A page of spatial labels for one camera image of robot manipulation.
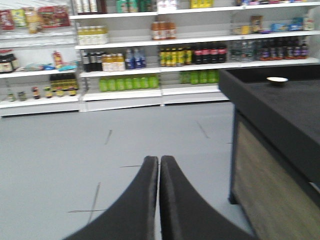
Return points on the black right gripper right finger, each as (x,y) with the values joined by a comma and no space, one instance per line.
(184,213)

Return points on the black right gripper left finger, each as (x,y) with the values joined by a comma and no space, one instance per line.
(132,215)

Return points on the black wooden fruit display table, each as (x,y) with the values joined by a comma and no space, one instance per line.
(275,160)

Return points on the small white dish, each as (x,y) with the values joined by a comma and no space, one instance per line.
(277,81)

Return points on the white store shelf right unit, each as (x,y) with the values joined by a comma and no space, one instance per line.
(172,56)

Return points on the white store shelf unit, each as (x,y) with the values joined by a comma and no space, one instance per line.
(172,56)
(22,92)

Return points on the white store shelf left unit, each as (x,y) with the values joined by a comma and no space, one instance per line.
(22,92)

